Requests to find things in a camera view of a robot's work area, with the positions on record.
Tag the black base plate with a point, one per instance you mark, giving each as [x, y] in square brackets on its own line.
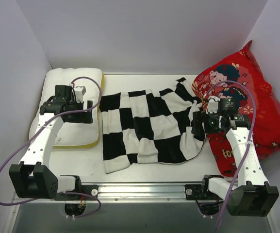
[86, 192]
[199, 192]

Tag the red cartoon print pillow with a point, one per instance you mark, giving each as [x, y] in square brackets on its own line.
[239, 76]

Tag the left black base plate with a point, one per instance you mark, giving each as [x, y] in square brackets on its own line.
[86, 192]

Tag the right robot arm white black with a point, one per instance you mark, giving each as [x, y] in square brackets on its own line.
[250, 194]

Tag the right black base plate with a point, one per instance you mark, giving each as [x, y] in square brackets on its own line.
[199, 192]

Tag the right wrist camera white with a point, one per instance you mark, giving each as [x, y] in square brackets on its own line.
[212, 105]

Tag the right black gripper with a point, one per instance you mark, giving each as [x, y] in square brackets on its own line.
[197, 124]

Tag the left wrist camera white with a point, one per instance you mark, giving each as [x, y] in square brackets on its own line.
[77, 93]

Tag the aluminium mounting rail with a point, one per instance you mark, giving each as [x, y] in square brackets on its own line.
[139, 191]

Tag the white pillow yellow edge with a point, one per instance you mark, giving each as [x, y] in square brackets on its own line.
[81, 131]

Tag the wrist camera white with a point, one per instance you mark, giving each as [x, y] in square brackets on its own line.
[212, 105]
[77, 93]

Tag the black white checkered pillowcase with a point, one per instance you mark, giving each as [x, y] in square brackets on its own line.
[147, 127]

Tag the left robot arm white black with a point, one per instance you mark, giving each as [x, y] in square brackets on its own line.
[31, 177]

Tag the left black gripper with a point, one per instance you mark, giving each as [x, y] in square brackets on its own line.
[89, 111]

